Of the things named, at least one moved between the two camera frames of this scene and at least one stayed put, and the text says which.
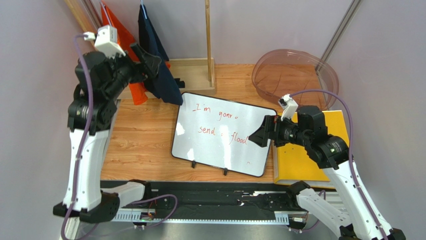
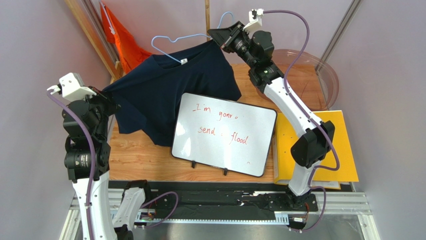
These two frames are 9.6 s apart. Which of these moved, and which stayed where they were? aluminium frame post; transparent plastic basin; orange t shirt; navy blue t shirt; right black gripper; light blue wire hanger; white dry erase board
Moved: navy blue t shirt; light blue wire hanger; right black gripper
Stayed: orange t shirt; white dry erase board; aluminium frame post; transparent plastic basin
